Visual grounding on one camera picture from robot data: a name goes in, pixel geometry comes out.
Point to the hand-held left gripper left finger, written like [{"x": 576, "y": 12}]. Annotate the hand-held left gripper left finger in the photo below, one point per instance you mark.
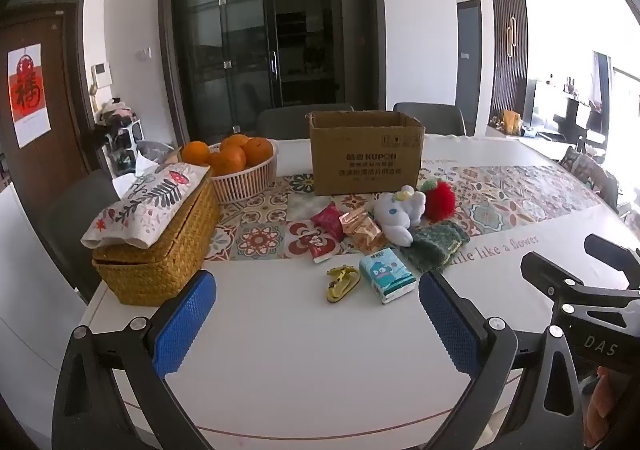
[{"x": 185, "y": 325}]

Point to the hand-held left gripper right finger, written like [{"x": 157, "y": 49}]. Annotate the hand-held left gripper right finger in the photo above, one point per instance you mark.
[{"x": 445, "y": 325}]

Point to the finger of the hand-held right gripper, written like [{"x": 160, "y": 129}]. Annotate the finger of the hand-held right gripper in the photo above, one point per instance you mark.
[
  {"x": 555, "y": 280},
  {"x": 612, "y": 255}
]

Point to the white plush toy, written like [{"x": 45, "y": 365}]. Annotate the white plush toy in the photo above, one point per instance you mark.
[{"x": 395, "y": 217}]

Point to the gold biscuit packet strip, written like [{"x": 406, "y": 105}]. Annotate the gold biscuit packet strip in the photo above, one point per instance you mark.
[{"x": 364, "y": 230}]

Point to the red green plush strawberry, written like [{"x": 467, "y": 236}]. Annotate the red green plush strawberry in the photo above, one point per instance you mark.
[{"x": 440, "y": 200}]

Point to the brown cardboard box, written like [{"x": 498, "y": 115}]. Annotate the brown cardboard box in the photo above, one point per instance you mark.
[{"x": 365, "y": 160}]

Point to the person's right hand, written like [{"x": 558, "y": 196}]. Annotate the person's right hand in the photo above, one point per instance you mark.
[{"x": 597, "y": 405}]

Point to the woven wicker tissue box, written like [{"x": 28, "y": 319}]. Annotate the woven wicker tissue box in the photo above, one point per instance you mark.
[{"x": 165, "y": 255}]

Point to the blue white tissue pack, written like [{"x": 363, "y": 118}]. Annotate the blue white tissue pack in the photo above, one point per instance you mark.
[{"x": 385, "y": 277}]

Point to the green knitted pouch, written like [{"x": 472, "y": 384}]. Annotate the green knitted pouch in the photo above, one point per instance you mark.
[{"x": 432, "y": 247}]

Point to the chair with patterned cushion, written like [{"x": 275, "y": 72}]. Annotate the chair with patterned cushion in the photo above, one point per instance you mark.
[{"x": 590, "y": 175}]

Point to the small yellow toy sandal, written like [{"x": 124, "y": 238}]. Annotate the small yellow toy sandal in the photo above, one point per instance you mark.
[{"x": 342, "y": 285}]

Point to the floral cloth cover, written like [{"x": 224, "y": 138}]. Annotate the floral cloth cover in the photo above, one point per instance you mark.
[{"x": 145, "y": 200}]

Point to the white television cabinet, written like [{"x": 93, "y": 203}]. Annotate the white television cabinet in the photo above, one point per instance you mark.
[{"x": 545, "y": 135}]

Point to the white slatted fruit basket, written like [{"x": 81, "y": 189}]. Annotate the white slatted fruit basket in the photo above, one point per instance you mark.
[{"x": 242, "y": 185}]

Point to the grey dining chair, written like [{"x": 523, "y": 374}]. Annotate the grey dining chair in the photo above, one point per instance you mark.
[
  {"x": 70, "y": 225},
  {"x": 435, "y": 118},
  {"x": 300, "y": 123}
]

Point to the pink snack packet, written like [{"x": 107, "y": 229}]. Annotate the pink snack packet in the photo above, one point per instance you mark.
[{"x": 327, "y": 222}]

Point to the white tissue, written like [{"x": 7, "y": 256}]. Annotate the white tissue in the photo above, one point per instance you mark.
[{"x": 132, "y": 178}]

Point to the yellow bag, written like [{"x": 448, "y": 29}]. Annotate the yellow bag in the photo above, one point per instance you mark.
[{"x": 511, "y": 121}]

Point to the pile of oranges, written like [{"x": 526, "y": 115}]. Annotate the pile of oranges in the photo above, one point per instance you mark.
[{"x": 227, "y": 158}]

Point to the television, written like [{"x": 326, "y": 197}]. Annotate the television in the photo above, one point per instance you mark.
[{"x": 531, "y": 103}]

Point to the grey bag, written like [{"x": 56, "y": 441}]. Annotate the grey bag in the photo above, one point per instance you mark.
[{"x": 155, "y": 150}]

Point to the white shoe rack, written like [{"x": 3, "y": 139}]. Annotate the white shoe rack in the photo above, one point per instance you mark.
[{"x": 127, "y": 145}]

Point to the pile of clothes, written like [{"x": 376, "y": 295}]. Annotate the pile of clothes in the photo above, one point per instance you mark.
[{"x": 115, "y": 113}]

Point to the dark interior door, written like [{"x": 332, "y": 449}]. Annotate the dark interior door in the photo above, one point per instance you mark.
[{"x": 469, "y": 70}]

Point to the white intercom panel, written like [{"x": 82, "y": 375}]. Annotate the white intercom panel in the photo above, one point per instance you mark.
[{"x": 102, "y": 75}]

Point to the dark glass sliding door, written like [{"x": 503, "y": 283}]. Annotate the dark glass sliding door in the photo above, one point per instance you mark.
[{"x": 280, "y": 40}]

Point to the dark slatted wall panel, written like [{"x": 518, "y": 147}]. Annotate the dark slatted wall panel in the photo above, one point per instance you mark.
[{"x": 500, "y": 80}]

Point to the gold wall ornament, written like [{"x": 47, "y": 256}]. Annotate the gold wall ornament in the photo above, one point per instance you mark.
[{"x": 511, "y": 35}]

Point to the white light switch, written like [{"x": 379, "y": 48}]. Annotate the white light switch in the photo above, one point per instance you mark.
[{"x": 145, "y": 54}]

